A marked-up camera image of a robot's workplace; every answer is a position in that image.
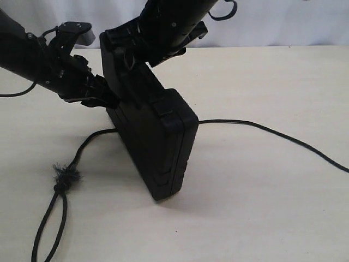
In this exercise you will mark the black plastic carrying case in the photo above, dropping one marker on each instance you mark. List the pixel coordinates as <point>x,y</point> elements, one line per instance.
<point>156,125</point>

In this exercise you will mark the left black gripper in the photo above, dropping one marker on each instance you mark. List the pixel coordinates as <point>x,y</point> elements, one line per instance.
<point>70,77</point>

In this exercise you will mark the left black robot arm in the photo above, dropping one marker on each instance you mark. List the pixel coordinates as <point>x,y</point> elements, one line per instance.
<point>18,50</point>

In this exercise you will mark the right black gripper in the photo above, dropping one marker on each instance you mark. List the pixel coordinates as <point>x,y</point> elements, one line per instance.
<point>153,37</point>

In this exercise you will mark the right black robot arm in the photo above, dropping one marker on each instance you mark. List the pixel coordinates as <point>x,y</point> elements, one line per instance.
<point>202,7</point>

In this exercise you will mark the white backdrop curtain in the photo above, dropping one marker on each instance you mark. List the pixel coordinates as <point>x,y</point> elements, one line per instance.
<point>256,23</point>

